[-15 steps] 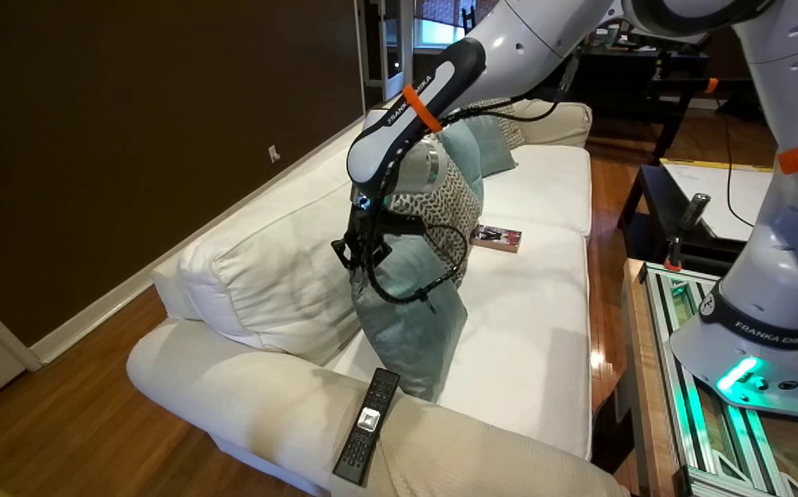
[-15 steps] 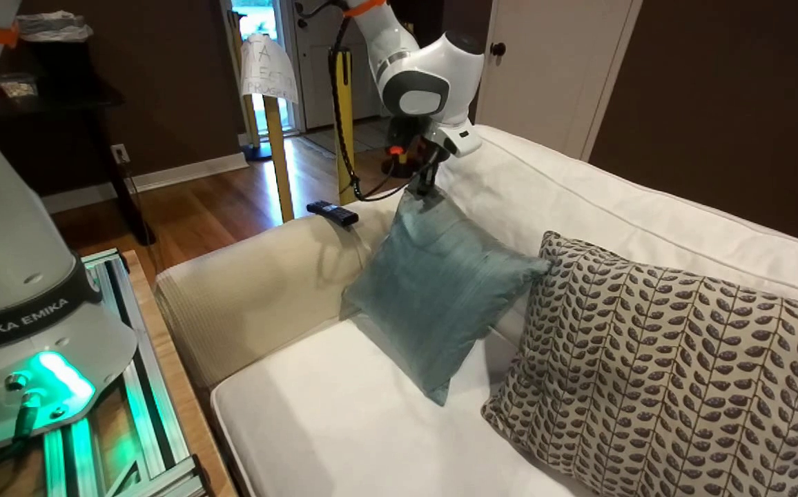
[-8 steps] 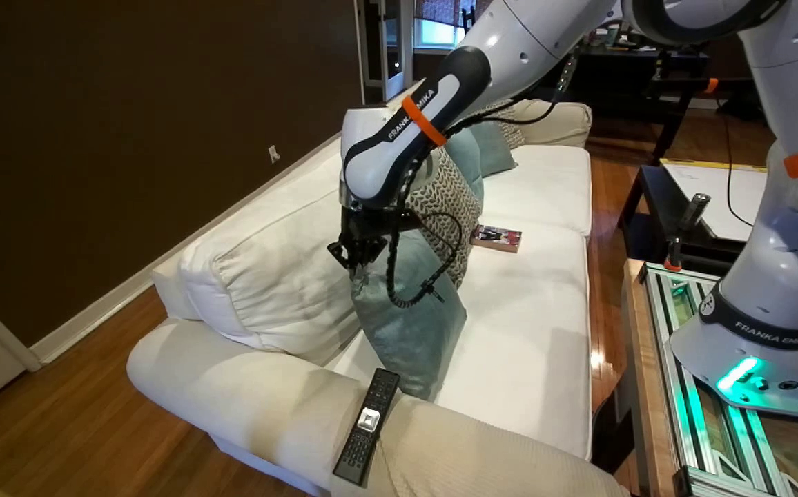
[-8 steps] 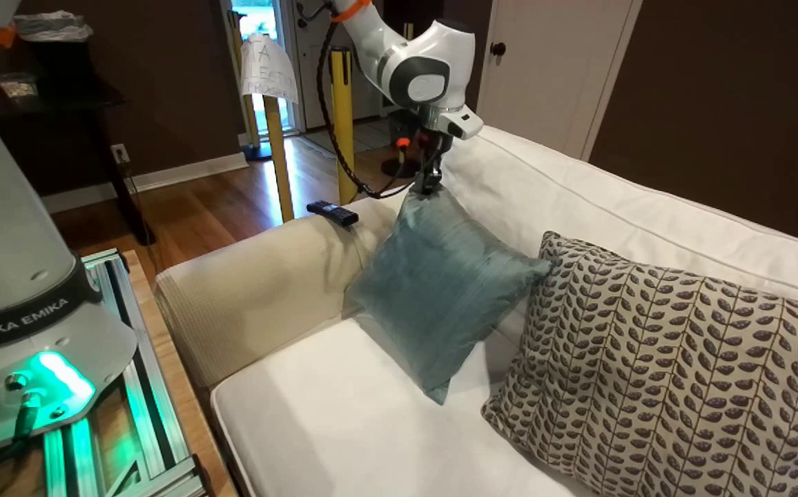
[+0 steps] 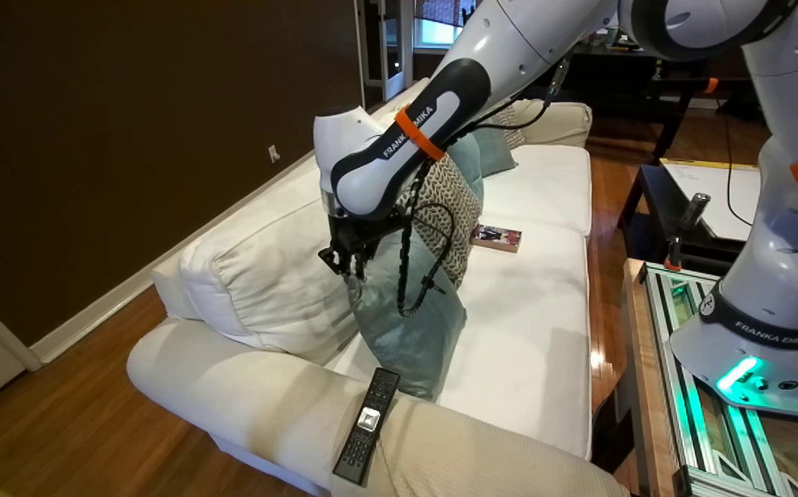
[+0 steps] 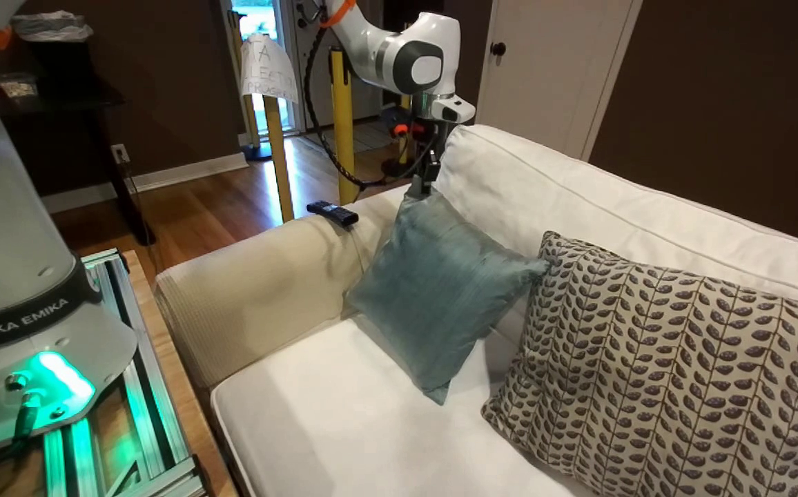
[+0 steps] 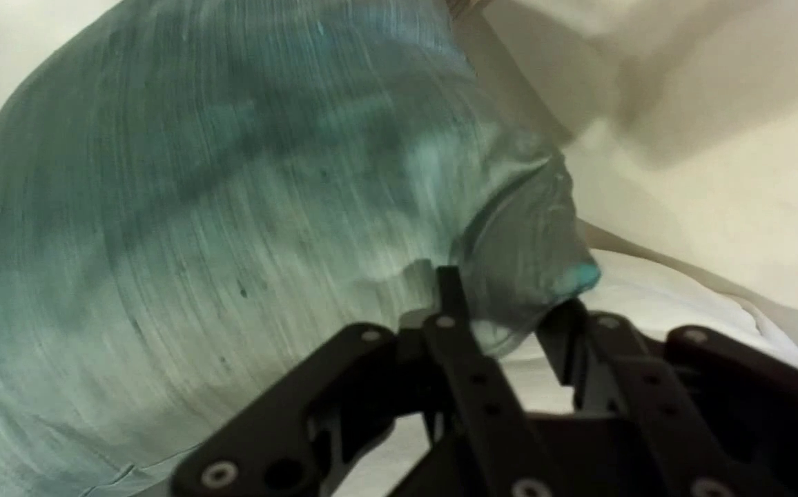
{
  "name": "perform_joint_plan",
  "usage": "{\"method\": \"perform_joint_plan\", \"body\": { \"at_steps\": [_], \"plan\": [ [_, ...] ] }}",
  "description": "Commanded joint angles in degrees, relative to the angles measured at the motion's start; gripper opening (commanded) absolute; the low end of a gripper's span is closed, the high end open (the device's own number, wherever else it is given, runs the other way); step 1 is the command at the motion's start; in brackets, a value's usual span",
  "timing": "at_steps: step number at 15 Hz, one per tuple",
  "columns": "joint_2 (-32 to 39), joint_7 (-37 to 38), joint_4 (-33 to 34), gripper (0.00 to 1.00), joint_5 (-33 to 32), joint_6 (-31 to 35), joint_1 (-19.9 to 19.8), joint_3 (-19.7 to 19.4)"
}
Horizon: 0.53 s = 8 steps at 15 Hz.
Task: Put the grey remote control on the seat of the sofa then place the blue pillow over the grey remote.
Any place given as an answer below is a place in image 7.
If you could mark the white sofa seat cushion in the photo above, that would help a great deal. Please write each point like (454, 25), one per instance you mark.
(692, 293)

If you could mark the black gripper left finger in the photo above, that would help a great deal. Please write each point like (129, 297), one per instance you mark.
(489, 414)

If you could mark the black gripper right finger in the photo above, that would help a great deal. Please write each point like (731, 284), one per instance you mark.
(692, 403)

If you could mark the white sofa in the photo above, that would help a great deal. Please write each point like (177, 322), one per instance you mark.
(738, 230)

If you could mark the blue silk pillow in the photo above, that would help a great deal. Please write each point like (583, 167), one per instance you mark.
(215, 230)

